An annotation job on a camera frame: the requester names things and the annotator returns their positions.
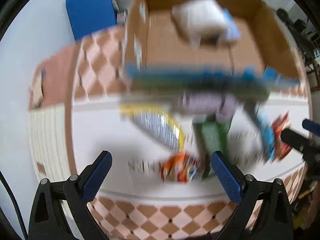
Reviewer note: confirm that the open cardboard box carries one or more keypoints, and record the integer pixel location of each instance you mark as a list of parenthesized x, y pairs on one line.
[(156, 54)]

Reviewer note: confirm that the white soft pillow pack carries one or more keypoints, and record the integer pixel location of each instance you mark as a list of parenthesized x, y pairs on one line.
[(199, 20)]

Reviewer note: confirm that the yellow grey mesh pouch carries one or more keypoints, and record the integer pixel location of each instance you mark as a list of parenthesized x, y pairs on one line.
[(156, 123)]

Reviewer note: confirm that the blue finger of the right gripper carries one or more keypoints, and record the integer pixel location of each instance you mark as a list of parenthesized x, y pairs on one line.
[(311, 126)]

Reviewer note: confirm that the lilac cloth bundle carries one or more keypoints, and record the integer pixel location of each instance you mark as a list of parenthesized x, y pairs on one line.
[(222, 106)]

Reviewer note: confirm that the green snack packet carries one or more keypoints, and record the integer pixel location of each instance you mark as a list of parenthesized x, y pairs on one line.
[(211, 135)]

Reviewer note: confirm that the cardboard piece on table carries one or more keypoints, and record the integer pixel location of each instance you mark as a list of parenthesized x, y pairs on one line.
[(37, 90)]

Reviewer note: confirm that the patterned tablecloth mat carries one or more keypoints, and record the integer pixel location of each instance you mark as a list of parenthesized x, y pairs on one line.
[(84, 87)]

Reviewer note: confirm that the long blue snack packet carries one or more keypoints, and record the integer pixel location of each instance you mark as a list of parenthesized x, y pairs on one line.
[(265, 130)]

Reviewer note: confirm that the light blue tissue pack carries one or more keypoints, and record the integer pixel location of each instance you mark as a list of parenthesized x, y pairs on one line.
[(232, 34)]

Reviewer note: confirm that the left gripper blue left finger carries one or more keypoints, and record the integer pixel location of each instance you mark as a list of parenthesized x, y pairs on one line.
[(47, 218)]

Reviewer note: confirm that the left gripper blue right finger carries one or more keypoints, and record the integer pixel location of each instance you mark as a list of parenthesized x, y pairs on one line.
[(262, 208)]

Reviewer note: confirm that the orange snack packet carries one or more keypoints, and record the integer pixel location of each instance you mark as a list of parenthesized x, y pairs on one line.
[(181, 168)]

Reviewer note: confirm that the blue foam mat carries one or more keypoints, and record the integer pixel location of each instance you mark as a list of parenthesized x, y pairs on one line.
[(89, 16)]

